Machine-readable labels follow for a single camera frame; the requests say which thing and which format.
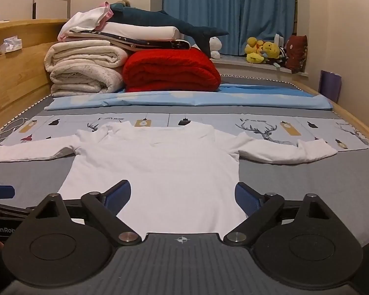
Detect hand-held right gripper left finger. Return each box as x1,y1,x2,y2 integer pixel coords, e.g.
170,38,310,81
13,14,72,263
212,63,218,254
34,180,142,247

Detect yellow plush toy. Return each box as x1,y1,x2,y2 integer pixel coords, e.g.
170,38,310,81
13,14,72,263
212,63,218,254
262,41,281,61
245,37,265,64

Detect light blue folded sheet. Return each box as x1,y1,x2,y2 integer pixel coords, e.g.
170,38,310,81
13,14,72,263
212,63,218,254
44,83,334,112

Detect black and white striped toy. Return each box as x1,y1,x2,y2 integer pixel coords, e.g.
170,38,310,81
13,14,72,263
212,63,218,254
276,47,289,67

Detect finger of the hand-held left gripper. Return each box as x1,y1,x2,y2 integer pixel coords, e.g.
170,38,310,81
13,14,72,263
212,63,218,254
0,184,15,200

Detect tissue pack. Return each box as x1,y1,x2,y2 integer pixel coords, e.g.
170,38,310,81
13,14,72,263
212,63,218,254
0,36,24,53

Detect cream folded blanket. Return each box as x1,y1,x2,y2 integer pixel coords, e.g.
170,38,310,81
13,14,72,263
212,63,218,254
44,41,129,97

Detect pink and white cloth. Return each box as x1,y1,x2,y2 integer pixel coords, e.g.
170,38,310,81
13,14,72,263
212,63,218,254
57,2,114,41

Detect dark red cushion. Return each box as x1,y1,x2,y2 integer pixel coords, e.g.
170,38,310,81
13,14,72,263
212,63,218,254
284,35,308,74

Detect dark blue shark plush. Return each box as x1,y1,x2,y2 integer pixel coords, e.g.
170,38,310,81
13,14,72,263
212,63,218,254
108,2,230,59

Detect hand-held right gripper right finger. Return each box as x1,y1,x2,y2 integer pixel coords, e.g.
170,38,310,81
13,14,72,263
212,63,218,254
223,181,332,247

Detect blue curtain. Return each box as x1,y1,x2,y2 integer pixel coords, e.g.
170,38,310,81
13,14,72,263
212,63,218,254
162,0,296,56

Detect white long-sleeve shirt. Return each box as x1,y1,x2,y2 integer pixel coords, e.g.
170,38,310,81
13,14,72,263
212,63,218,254
0,120,338,241

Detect white folded pillow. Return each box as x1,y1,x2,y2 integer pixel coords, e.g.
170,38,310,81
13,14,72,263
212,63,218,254
68,21,185,42

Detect white cable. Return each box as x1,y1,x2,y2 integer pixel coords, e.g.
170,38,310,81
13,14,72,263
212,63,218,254
0,117,31,152

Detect purple paper bag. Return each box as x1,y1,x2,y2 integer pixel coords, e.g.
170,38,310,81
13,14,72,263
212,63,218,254
319,70,342,103

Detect red folded blanket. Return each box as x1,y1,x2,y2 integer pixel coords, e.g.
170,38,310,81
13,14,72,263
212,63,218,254
122,48,222,93

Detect white plush toy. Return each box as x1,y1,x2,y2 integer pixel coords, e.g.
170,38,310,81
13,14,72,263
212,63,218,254
208,36,222,59

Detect grey window ledge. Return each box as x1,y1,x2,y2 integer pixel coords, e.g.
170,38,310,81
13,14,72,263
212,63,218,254
212,53,308,78

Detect wooden bed frame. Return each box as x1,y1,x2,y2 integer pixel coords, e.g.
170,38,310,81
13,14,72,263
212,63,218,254
0,18,369,148

